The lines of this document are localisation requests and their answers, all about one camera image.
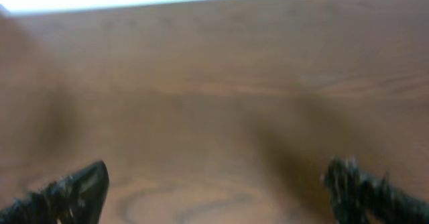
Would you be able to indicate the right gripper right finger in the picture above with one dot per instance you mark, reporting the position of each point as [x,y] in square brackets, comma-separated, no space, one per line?
[354,192]

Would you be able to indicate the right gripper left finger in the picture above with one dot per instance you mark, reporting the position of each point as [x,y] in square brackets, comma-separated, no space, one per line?
[78,198]

